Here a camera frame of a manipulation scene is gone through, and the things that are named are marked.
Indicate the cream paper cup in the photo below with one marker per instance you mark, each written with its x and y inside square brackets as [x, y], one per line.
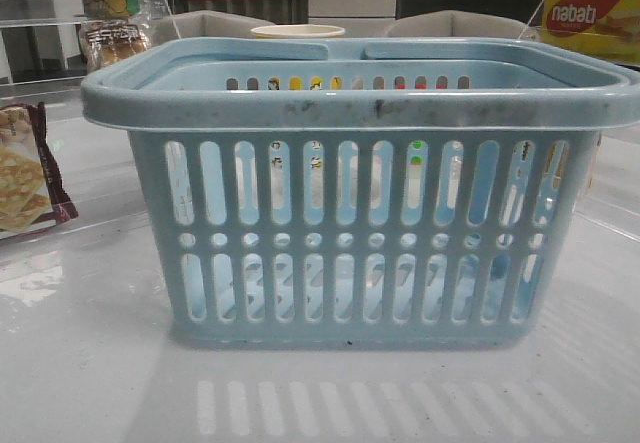
[297, 31]

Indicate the grey armchair left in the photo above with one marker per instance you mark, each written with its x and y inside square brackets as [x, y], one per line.
[204, 23]

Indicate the grey armchair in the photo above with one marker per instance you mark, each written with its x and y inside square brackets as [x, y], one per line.
[204, 23]
[454, 23]

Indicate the yellow Nabati wafer box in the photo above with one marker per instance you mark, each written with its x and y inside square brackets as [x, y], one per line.
[606, 29]

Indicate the grey armchair right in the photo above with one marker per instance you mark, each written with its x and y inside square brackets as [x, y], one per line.
[454, 23]

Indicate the packaged bread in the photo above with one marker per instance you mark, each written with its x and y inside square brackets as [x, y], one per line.
[106, 42]

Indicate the light blue plastic basket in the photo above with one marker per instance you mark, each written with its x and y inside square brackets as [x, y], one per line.
[402, 237]

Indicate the clear acrylic shelf left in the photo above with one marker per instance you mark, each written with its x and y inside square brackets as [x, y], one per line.
[37, 13]

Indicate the basket rear handle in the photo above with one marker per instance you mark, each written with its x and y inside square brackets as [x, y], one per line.
[422, 64]

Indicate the brown cracker snack bag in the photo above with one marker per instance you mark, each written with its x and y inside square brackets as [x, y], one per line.
[33, 198]

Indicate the basket front handle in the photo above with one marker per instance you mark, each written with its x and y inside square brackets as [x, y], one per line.
[117, 97]

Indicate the basket handle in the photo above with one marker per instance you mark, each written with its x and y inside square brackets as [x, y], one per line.
[422, 64]
[117, 97]

